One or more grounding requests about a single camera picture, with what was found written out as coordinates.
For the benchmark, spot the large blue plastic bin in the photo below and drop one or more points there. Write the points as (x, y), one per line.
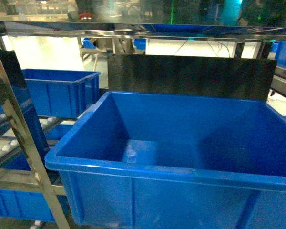
(160, 161)

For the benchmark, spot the black back panel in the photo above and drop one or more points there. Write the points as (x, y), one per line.
(191, 75)

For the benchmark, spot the small blue bin left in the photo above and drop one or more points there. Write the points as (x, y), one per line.
(58, 93)

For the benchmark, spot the steel shelf post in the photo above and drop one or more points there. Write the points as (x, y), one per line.
(18, 106)

